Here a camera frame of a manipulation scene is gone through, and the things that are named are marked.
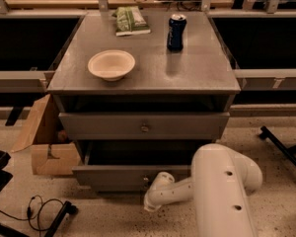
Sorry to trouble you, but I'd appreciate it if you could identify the grey drawer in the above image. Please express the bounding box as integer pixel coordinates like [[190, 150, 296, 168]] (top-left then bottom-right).
[[73, 140, 207, 192], [59, 113, 229, 140]]

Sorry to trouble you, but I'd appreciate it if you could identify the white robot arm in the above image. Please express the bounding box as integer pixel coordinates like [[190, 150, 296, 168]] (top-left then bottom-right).
[[144, 143, 262, 237]]

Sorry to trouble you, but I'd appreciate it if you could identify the grey drawer cabinet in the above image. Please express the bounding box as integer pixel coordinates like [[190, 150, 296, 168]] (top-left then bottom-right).
[[46, 10, 242, 163]]

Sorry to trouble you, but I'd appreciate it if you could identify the white paper bowl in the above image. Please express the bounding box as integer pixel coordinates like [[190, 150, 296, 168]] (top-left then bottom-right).
[[88, 50, 135, 81]]

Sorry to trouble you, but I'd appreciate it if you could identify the green chip bag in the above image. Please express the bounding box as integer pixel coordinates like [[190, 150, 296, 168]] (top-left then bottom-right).
[[112, 6, 151, 37]]

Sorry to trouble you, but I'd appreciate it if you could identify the blue soda can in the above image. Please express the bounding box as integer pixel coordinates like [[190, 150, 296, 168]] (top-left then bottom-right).
[[167, 14, 186, 51]]

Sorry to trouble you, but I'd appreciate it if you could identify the brown cardboard box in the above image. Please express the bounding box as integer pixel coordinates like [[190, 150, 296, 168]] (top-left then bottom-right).
[[12, 94, 81, 176]]

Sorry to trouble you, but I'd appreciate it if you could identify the black stand leg left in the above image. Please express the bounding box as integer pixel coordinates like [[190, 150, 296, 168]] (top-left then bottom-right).
[[44, 200, 78, 237]]

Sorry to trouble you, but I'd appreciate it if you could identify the black stand leg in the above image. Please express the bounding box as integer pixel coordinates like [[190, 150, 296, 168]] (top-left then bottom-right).
[[259, 126, 296, 167], [44, 200, 78, 237]]

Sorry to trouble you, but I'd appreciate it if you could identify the black stand leg right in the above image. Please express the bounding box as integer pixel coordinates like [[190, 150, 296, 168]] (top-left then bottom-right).
[[259, 126, 296, 167]]

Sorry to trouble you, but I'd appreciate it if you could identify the black cable on floor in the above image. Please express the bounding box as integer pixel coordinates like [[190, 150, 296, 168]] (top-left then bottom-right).
[[0, 195, 65, 232]]

